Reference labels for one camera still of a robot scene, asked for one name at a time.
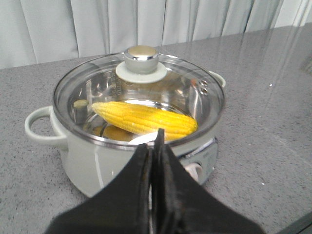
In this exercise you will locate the pale green electric pot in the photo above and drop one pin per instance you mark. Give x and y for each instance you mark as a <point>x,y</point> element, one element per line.
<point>93,164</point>

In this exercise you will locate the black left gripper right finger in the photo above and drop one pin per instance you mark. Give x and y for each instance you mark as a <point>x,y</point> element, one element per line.
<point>181,206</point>

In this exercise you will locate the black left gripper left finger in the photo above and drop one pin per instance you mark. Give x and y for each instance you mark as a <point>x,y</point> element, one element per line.
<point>122,207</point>

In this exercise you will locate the glass pot lid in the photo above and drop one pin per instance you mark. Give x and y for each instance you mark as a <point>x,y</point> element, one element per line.
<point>141,75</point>

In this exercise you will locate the yellow corn cob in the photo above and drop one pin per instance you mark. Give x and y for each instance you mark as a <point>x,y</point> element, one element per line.
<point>141,120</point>

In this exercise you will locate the white curtain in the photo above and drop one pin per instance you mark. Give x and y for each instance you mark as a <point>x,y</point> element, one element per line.
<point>39,31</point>

